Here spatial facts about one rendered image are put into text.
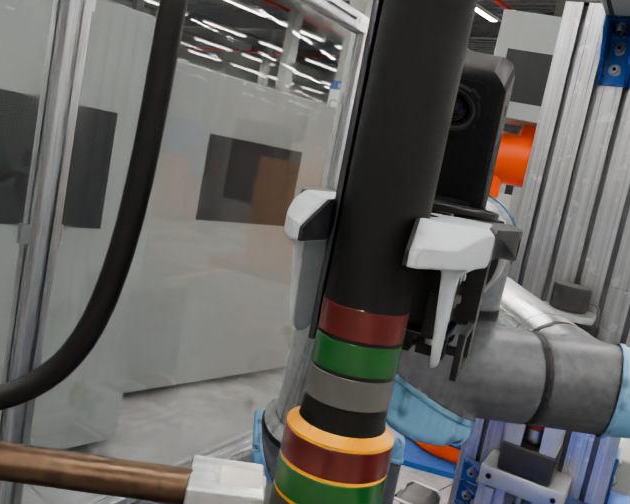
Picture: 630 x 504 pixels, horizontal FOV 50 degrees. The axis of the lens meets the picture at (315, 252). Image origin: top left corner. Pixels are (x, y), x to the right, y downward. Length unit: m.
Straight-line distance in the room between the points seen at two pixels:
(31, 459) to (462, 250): 0.18
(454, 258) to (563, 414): 0.34
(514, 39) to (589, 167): 3.16
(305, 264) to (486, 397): 0.29
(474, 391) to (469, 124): 0.24
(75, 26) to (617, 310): 0.94
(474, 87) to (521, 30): 4.01
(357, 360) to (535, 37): 4.14
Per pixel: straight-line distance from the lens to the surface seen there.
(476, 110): 0.34
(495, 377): 0.53
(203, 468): 0.28
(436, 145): 0.25
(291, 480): 0.27
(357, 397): 0.25
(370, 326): 0.25
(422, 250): 0.22
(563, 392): 0.55
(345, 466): 0.26
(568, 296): 1.14
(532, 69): 4.31
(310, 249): 0.27
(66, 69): 1.04
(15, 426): 1.14
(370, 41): 0.26
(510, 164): 4.35
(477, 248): 0.26
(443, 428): 0.53
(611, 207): 1.20
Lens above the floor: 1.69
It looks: 8 degrees down
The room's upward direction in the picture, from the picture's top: 11 degrees clockwise
